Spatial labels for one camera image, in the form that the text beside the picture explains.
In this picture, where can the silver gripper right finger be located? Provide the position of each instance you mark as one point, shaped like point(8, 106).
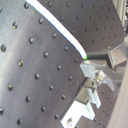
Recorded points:
point(118, 54)

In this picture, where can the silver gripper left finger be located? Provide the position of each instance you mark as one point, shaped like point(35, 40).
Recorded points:
point(100, 73)

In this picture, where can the aluminium frame post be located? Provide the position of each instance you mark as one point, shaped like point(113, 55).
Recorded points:
point(120, 6)

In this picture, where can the silver metal cable clip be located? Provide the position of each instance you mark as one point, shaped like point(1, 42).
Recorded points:
point(81, 106)

